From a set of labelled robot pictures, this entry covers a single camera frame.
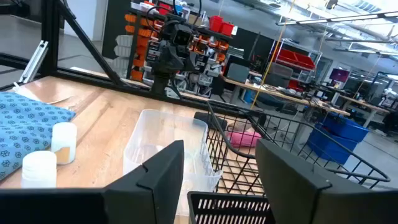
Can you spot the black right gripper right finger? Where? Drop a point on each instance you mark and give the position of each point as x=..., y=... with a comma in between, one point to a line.
x=304, y=199

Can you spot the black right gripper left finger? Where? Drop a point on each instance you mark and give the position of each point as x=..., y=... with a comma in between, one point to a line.
x=140, y=199

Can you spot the pink cup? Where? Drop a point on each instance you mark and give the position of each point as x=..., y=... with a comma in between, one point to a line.
x=244, y=139

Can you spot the tan bandage roll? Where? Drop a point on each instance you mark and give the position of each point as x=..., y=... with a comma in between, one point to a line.
x=239, y=126

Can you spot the blue patterned cloth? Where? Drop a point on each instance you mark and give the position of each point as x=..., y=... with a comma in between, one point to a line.
x=25, y=124

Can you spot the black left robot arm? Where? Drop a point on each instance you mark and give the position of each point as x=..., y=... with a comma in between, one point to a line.
x=160, y=84

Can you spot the shelf with orange bins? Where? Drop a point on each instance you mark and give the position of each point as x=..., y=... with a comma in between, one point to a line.
x=140, y=40

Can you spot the red plastic bin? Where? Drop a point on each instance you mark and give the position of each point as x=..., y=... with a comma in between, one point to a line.
x=215, y=23
x=227, y=28

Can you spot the blue plastic tote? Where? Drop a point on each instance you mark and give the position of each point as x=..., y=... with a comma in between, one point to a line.
x=329, y=146
x=345, y=127

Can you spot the clear plastic bin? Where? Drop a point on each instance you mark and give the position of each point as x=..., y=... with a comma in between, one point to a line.
x=161, y=130

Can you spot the small black plastic basket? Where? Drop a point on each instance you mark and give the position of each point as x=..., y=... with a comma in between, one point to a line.
x=227, y=197

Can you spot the white bottle cap left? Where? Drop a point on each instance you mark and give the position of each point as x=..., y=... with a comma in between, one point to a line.
x=63, y=140

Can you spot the white bottle cap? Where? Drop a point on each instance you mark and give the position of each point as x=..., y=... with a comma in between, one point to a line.
x=38, y=171
x=63, y=140

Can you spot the white bottle cap middle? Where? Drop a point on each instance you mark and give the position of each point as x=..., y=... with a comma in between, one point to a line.
x=38, y=171

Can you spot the long wooden workbench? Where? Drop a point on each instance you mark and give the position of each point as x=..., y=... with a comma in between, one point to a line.
x=280, y=95

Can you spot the rack with red bins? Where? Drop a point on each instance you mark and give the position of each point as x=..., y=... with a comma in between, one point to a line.
x=295, y=59

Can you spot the monitor with purple screen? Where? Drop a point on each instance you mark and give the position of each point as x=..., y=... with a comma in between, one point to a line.
x=339, y=75

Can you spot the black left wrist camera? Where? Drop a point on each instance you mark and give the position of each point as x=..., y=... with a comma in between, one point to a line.
x=182, y=35

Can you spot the black metal table frame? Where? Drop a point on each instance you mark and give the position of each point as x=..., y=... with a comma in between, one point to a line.
x=51, y=37

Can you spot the silver aluminium bracket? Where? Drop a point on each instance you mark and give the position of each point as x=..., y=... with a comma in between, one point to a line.
x=34, y=60

